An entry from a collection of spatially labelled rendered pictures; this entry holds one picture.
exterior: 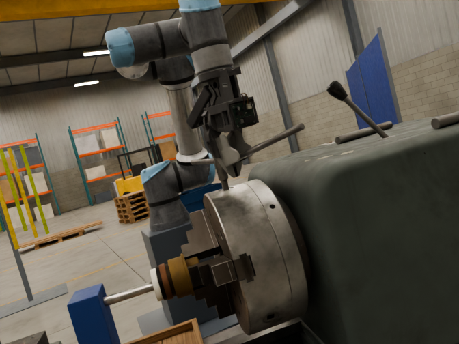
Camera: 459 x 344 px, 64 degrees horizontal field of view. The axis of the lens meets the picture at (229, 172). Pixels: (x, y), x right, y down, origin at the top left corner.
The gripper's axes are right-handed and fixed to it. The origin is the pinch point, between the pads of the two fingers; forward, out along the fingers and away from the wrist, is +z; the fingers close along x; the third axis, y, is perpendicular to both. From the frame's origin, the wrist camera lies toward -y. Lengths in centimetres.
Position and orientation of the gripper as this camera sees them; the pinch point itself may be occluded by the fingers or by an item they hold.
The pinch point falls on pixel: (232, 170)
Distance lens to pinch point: 76.5
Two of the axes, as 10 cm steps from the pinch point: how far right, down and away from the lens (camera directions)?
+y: 6.5, -0.3, -7.6
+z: 2.3, 9.6, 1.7
